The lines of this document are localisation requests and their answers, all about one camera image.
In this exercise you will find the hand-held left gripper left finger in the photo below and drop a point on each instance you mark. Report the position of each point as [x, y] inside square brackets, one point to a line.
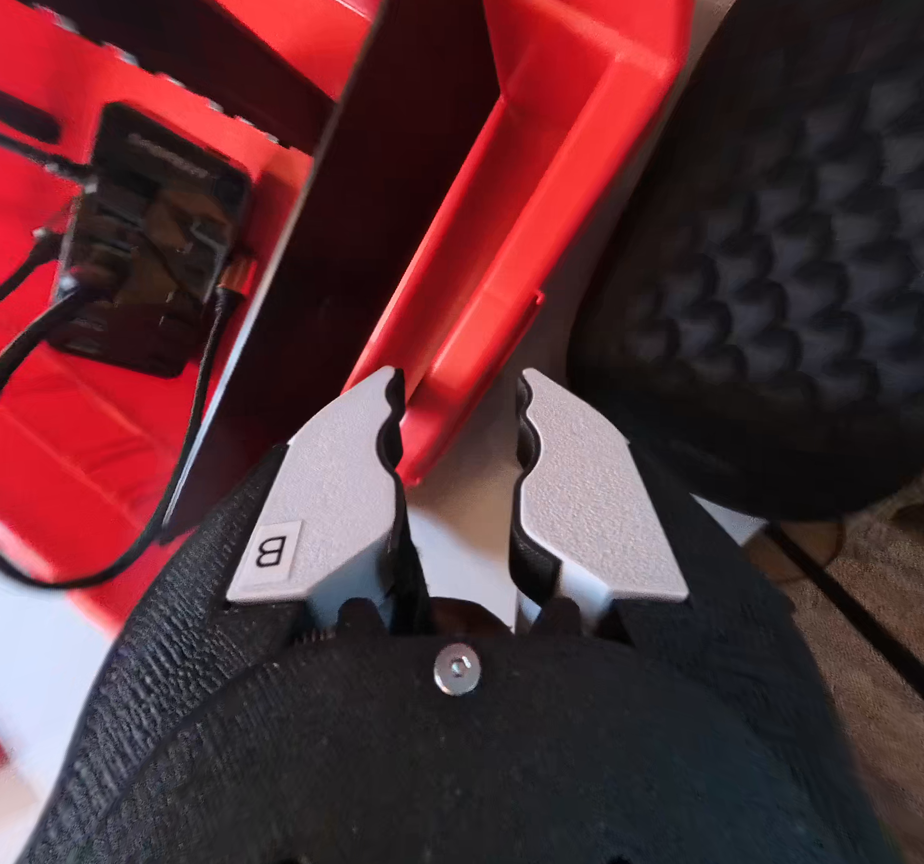
[325, 503]

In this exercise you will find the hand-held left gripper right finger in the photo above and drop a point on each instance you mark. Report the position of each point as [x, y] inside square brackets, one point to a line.
[592, 510]

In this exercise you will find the red plastic bin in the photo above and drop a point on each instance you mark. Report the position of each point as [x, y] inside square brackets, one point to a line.
[72, 460]
[577, 84]

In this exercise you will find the black usb hub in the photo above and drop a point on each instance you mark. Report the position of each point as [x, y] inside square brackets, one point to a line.
[159, 228]

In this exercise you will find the black table leg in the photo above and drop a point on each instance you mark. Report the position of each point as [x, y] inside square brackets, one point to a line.
[852, 615]

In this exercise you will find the black textured seat cushion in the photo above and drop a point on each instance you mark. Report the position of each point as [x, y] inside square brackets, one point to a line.
[779, 228]

